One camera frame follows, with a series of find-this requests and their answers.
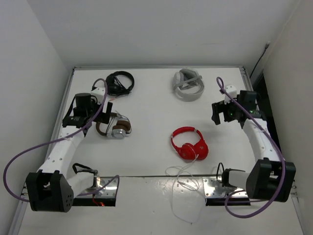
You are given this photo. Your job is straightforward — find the grey white headphones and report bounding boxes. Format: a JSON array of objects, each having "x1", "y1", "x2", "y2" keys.
[{"x1": 172, "y1": 68, "x2": 205, "y2": 102}]

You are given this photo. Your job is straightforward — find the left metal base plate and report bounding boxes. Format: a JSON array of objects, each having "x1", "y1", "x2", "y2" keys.
[{"x1": 95, "y1": 177, "x2": 119, "y2": 199}]

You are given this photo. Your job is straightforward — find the white headphone cable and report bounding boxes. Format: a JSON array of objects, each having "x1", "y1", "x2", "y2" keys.
[{"x1": 165, "y1": 156, "x2": 207, "y2": 224}]

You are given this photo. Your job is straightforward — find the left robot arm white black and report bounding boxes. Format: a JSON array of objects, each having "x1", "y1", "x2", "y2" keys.
[{"x1": 26, "y1": 88, "x2": 112, "y2": 212}]

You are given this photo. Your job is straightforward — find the black headphones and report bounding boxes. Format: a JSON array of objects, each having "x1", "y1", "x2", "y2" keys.
[{"x1": 105, "y1": 71, "x2": 135, "y2": 97}]

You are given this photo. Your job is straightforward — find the red over-ear headphones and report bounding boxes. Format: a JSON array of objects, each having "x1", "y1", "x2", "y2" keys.
[{"x1": 171, "y1": 126, "x2": 209, "y2": 161}]

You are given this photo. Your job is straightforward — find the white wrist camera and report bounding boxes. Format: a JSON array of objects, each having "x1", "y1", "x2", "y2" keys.
[
  {"x1": 90, "y1": 87, "x2": 107, "y2": 104},
  {"x1": 224, "y1": 84, "x2": 237, "y2": 104}
]

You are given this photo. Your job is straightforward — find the brown silver headphones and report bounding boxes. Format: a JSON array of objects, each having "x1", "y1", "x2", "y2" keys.
[{"x1": 95, "y1": 113, "x2": 132, "y2": 139}]

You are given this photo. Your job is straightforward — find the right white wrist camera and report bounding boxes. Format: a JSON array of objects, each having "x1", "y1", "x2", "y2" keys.
[{"x1": 224, "y1": 84, "x2": 237, "y2": 104}]

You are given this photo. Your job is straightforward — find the metal base plate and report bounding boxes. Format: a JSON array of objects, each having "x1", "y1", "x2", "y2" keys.
[
  {"x1": 203, "y1": 176, "x2": 248, "y2": 199},
  {"x1": 95, "y1": 177, "x2": 119, "y2": 199}
]

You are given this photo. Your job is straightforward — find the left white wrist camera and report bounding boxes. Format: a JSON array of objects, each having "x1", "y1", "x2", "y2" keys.
[{"x1": 90, "y1": 87, "x2": 107, "y2": 104}]

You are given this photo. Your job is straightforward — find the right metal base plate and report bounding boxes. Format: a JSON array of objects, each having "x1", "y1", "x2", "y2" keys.
[{"x1": 203, "y1": 176, "x2": 248, "y2": 199}]

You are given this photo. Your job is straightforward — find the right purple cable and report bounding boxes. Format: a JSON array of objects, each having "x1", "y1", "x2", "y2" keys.
[{"x1": 216, "y1": 76, "x2": 286, "y2": 219}]

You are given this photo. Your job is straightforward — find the black wall cable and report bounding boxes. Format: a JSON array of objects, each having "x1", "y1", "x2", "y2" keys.
[{"x1": 249, "y1": 43, "x2": 269, "y2": 79}]

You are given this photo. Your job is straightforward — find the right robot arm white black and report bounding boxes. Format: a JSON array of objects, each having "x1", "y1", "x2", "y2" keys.
[{"x1": 212, "y1": 85, "x2": 296, "y2": 202}]

